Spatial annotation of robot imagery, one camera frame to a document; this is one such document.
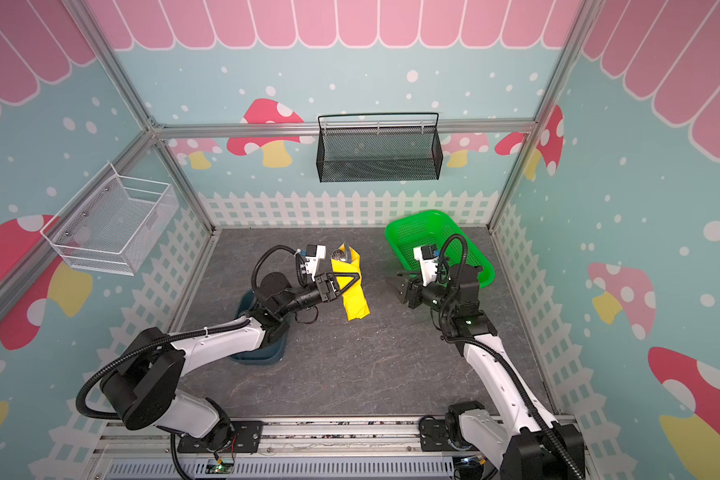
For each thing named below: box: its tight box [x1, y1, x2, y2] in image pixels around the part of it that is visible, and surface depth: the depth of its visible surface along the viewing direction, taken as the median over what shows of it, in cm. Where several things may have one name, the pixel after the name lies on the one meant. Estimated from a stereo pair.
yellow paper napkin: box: [331, 243, 371, 322], surface depth 73 cm
